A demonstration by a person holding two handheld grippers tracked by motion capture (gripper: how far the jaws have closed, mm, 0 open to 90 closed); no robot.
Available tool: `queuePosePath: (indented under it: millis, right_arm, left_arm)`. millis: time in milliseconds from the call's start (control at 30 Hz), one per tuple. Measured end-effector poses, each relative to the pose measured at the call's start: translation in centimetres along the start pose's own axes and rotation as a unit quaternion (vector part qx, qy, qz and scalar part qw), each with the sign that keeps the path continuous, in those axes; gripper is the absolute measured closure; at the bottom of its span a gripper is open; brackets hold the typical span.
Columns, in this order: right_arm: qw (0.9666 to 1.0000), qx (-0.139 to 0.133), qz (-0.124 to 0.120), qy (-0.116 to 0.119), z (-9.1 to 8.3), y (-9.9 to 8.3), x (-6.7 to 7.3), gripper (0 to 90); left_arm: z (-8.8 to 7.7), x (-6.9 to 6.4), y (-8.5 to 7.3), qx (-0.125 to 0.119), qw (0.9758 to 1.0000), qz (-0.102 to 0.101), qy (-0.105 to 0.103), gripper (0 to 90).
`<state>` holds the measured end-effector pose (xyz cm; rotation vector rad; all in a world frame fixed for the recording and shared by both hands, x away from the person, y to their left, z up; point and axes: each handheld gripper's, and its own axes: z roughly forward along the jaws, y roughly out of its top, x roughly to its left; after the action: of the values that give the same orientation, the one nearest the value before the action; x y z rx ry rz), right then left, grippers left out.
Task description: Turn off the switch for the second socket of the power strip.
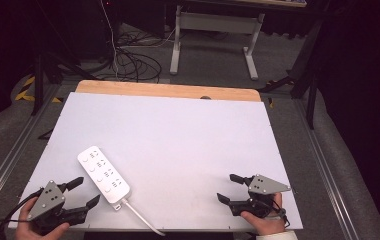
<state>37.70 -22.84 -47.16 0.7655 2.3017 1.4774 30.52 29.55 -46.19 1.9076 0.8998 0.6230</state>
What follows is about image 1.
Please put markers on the white metal desk frame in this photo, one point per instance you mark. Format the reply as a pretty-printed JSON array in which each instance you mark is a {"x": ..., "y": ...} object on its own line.
[{"x": 216, "y": 22}]

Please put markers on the black metal stand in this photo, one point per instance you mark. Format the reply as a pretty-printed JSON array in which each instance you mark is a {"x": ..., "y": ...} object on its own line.
[{"x": 311, "y": 76}]

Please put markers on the black tripod stand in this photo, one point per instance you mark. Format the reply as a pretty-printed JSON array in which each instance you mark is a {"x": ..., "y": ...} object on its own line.
[{"x": 39, "y": 80}]

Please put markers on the white power strip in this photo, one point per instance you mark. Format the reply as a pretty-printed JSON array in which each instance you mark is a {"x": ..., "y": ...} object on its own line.
[{"x": 104, "y": 174}]

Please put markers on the person's left hand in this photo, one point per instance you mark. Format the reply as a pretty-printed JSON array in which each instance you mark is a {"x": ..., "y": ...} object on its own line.
[{"x": 28, "y": 233}]

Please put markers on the white table board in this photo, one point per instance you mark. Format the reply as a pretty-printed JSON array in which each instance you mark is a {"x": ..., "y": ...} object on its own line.
[{"x": 178, "y": 140}]

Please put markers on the white sleeve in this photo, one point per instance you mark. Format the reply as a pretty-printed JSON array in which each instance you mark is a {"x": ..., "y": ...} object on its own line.
[{"x": 278, "y": 236}]

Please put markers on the yellow black floor tape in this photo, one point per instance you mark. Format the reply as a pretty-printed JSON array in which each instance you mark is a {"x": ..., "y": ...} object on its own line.
[{"x": 26, "y": 91}]

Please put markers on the person's right hand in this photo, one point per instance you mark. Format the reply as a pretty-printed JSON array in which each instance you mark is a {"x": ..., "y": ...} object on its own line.
[{"x": 268, "y": 225}]

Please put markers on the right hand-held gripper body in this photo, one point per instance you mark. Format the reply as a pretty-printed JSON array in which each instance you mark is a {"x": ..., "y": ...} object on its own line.
[{"x": 264, "y": 186}]

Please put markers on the wooden table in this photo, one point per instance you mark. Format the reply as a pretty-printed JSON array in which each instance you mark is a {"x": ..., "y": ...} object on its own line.
[{"x": 164, "y": 90}]

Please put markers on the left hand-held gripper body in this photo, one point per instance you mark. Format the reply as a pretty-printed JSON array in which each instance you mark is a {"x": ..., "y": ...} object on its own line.
[{"x": 46, "y": 199}]

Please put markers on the metal floor rail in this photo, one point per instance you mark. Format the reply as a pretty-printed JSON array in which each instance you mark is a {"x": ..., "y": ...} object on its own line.
[
  {"x": 324, "y": 176},
  {"x": 9, "y": 158}
]

